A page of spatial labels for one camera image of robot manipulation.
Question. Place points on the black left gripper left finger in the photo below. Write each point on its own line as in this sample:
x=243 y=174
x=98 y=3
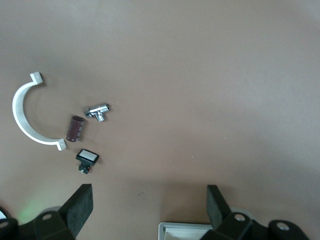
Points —
x=75 y=212

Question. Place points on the brown cylindrical capacitor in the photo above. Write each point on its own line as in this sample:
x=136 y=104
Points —
x=76 y=128

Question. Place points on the white drawer cabinet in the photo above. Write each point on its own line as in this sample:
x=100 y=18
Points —
x=175 y=225

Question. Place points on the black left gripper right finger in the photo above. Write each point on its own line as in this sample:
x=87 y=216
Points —
x=225 y=222

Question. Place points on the black button with white face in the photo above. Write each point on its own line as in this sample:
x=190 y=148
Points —
x=87 y=156

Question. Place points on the chrome metal valve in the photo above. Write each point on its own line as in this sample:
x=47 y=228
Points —
x=98 y=111

